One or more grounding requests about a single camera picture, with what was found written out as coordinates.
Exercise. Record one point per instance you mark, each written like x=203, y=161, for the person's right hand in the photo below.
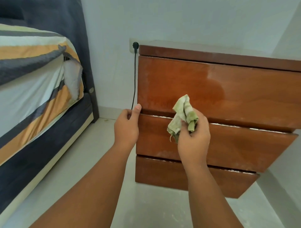
x=195, y=145

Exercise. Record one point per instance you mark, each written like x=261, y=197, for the person's left hand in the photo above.
x=127, y=129

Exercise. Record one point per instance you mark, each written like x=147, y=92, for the green checked cleaning cloth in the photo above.
x=182, y=110

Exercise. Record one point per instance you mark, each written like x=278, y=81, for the brown wooden bedside cabinet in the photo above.
x=235, y=94

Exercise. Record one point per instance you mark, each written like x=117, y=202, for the person's left forearm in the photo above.
x=89, y=192

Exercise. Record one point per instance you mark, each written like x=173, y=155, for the person's right forearm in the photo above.
x=209, y=202

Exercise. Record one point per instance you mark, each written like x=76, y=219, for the white mattress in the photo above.
x=73, y=77

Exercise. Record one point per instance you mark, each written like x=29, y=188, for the striped bed sheet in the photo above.
x=28, y=101

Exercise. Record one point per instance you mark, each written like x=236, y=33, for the white wall socket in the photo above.
x=130, y=47

